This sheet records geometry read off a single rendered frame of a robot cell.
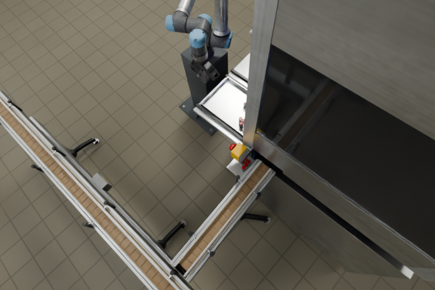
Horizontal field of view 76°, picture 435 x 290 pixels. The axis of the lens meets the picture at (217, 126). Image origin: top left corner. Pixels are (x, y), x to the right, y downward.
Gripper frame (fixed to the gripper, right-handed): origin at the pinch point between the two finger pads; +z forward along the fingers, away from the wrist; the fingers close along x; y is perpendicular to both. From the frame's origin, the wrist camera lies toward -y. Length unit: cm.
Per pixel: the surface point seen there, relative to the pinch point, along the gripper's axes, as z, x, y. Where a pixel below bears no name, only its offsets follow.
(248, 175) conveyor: 12, 24, -50
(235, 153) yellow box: 6.3, 20.7, -37.6
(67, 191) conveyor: 12, 92, 18
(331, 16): -87, 12, -55
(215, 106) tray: 21.3, 0.6, -5.2
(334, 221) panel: 21, 12, -96
